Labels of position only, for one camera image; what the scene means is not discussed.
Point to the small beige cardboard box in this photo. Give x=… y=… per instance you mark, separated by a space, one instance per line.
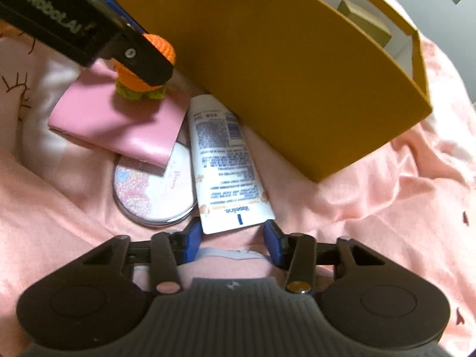
x=366 y=22

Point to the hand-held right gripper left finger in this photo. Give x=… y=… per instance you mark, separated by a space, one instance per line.
x=193 y=243

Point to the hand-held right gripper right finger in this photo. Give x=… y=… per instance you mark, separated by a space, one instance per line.
x=273 y=243

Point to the pink printed blanket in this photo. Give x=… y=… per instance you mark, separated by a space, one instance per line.
x=372 y=230

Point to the round pastel tin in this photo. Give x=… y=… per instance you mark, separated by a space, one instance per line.
x=148 y=193

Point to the white lotion tube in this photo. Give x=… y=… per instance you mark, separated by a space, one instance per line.
x=223 y=163

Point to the pink leather wallet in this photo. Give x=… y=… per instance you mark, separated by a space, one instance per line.
x=111 y=126

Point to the orange cardboard box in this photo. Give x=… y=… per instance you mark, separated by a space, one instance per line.
x=297 y=100

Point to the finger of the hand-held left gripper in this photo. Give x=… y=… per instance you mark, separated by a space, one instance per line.
x=124 y=15
x=145 y=61

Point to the orange crochet toy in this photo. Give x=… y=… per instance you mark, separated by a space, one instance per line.
x=128 y=77

